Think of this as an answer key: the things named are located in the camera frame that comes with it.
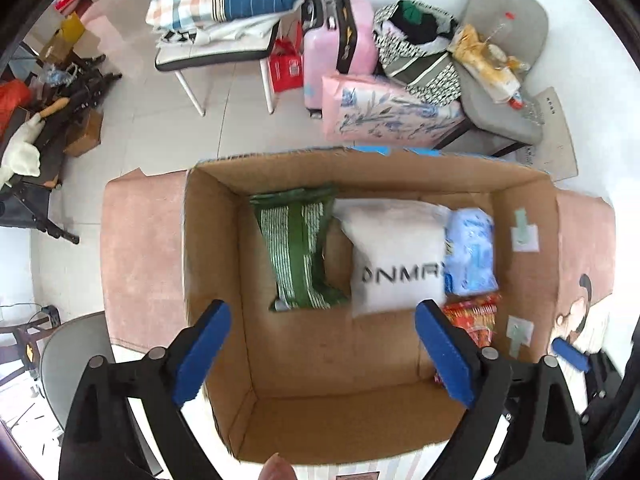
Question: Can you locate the person's left hand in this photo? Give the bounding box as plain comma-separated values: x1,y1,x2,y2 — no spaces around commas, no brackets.
260,452,296,480

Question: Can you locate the orange cloth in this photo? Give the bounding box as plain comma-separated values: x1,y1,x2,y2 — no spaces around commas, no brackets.
0,80,33,143

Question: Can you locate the pink suitcase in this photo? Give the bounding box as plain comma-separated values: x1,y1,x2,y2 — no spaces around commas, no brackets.
301,0,378,120

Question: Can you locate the red paper bag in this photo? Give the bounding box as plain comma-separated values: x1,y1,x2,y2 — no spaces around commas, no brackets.
268,22,306,93

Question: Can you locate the black garment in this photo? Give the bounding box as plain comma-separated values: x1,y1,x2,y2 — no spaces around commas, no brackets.
390,0,456,43

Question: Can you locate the clear bottle red cap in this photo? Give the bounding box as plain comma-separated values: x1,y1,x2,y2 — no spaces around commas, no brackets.
482,11,516,43

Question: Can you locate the white folded cloth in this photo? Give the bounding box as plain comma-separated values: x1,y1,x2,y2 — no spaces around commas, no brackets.
157,12,281,48

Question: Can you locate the white soft package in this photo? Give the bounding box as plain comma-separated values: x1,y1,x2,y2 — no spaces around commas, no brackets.
332,198,451,318

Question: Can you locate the wooden stool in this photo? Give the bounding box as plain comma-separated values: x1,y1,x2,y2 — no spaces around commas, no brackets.
0,322,56,391

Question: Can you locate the pink printed mat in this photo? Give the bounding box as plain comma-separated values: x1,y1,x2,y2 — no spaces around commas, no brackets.
100,167,617,356

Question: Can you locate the white paper sign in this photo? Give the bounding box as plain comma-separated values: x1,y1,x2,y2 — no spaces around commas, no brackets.
517,87,578,180

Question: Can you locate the yellow snack bag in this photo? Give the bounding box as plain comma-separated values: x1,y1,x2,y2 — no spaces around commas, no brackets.
448,24,531,103

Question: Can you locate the black white patterned bag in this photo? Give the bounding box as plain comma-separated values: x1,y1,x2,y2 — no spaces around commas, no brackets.
372,0,463,107

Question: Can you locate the pink floral bedding pack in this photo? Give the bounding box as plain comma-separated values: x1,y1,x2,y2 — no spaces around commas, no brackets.
321,74,468,148

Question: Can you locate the grey padded chair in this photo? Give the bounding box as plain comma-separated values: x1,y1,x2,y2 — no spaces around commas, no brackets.
435,0,550,157

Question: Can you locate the black power strip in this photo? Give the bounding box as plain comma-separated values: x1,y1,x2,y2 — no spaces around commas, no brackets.
32,305,62,326

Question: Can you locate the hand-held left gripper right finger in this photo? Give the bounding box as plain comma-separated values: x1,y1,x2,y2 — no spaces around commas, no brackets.
414,299,587,480

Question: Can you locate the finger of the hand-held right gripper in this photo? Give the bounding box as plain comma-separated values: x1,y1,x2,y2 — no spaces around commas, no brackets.
551,337,608,386

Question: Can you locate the white plush toy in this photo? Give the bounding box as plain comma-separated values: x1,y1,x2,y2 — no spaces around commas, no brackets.
0,99,71,188

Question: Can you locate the small brown cardboard box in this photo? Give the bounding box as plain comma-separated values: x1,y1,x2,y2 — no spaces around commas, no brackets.
64,109,103,157

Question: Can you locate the green striped packet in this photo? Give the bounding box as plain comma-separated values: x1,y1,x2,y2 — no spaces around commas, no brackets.
249,185,351,313

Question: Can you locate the white folding chair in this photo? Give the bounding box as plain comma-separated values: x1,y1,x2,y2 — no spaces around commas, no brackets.
154,20,281,117

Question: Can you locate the red snack packet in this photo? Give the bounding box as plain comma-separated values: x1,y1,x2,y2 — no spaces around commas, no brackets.
432,292,502,386

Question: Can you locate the black tripod bundle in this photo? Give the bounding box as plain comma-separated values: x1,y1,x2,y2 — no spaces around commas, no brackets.
30,55,123,126

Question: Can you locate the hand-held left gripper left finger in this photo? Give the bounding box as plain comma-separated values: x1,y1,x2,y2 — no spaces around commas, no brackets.
59,300,232,480

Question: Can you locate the light blue tissue packet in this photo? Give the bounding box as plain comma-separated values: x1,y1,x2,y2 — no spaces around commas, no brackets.
442,207,501,297

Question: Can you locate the yellow cardboard box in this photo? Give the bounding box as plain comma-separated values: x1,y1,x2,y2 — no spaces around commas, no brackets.
40,12,86,63

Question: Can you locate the black folding stand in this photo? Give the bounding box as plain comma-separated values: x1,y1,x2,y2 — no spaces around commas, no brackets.
0,175,81,246

